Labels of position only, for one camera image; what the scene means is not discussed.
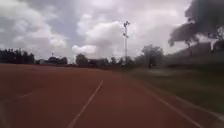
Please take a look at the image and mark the tall floodlight mast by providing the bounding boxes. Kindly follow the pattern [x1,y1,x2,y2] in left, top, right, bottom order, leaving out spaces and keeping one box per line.
[122,20,131,61]

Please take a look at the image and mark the round dark tree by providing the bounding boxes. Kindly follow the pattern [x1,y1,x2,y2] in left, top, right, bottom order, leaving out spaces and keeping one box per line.
[134,44,165,68]

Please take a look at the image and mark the white painted lane lines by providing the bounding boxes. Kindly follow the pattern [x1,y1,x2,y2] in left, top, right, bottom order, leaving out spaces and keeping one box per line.
[0,79,224,128]

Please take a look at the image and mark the red running track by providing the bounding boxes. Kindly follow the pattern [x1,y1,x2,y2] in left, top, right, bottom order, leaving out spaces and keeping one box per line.
[0,63,224,128]

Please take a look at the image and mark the grass strip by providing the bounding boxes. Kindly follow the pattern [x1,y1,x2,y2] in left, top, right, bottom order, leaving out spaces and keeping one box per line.
[121,64,224,116]

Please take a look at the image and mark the row of distant trees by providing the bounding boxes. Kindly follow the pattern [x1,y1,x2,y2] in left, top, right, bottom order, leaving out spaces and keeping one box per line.
[0,48,138,68]

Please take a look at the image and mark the large dark tree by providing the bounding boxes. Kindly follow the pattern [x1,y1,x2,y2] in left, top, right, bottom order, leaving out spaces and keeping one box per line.
[167,0,224,51]

